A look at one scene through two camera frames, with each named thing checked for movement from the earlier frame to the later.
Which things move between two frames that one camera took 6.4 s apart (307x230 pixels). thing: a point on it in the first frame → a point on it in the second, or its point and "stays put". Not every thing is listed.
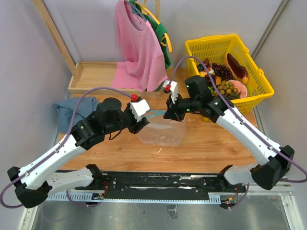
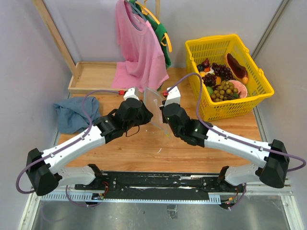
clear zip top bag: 162,132 → 153,99
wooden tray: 100,74 stays put
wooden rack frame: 56,33 stays put
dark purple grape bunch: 223,71 stays put
